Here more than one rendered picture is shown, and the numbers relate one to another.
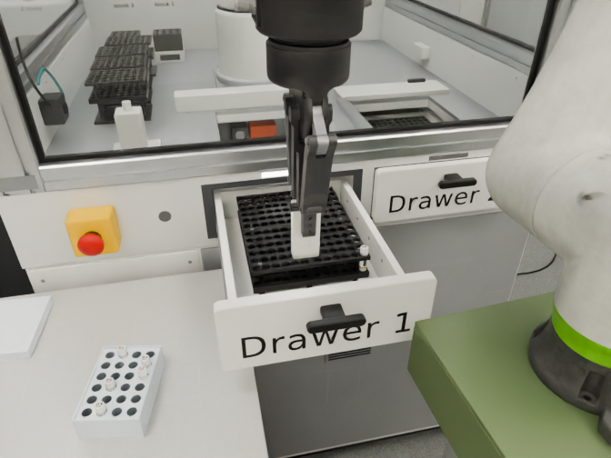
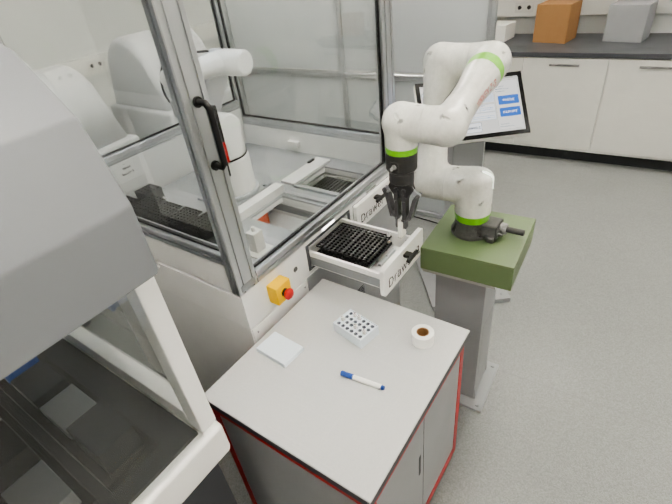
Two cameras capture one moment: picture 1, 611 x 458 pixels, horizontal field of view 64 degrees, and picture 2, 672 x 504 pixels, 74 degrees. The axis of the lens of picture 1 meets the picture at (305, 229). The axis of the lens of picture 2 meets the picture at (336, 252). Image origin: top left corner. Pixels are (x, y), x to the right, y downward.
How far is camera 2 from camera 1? 1.10 m
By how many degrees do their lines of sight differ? 32
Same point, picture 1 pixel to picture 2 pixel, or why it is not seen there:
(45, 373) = (318, 348)
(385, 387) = not seen: hidden behind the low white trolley
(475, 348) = (443, 243)
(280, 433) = not seen: hidden behind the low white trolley
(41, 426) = (344, 356)
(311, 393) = not seen: hidden behind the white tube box
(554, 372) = (468, 235)
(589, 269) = (468, 200)
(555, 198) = (449, 185)
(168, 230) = (297, 275)
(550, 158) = (439, 174)
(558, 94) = (432, 155)
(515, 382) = (460, 244)
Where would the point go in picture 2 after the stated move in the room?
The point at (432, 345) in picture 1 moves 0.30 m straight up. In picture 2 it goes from (432, 249) to (434, 174)
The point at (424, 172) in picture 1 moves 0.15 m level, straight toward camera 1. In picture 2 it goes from (368, 199) to (388, 214)
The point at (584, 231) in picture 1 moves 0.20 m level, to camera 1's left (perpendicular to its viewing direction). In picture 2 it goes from (463, 190) to (427, 214)
